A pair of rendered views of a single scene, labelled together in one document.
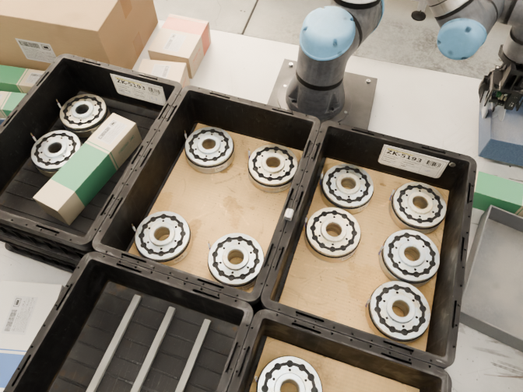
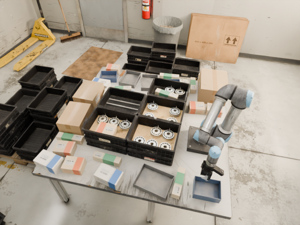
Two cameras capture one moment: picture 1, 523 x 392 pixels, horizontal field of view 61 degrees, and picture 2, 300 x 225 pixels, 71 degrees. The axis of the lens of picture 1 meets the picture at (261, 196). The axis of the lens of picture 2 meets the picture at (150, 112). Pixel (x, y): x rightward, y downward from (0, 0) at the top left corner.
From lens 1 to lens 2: 149 cm
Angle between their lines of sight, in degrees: 50
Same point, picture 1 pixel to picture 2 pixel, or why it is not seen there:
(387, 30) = not seen: outside the picture
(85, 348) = (132, 101)
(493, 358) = (134, 173)
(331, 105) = not seen: hidden behind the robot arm
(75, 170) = (163, 91)
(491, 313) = (145, 175)
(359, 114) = (199, 147)
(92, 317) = (137, 101)
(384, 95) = not seen: hidden behind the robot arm
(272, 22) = (288, 166)
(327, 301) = (142, 132)
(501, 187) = (180, 178)
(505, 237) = (167, 183)
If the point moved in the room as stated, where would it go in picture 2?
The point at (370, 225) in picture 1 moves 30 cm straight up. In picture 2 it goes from (160, 140) to (162, 116)
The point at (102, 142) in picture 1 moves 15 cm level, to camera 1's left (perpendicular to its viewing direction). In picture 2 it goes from (170, 94) to (168, 85)
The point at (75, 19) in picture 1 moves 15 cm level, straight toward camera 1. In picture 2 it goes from (203, 85) to (192, 89)
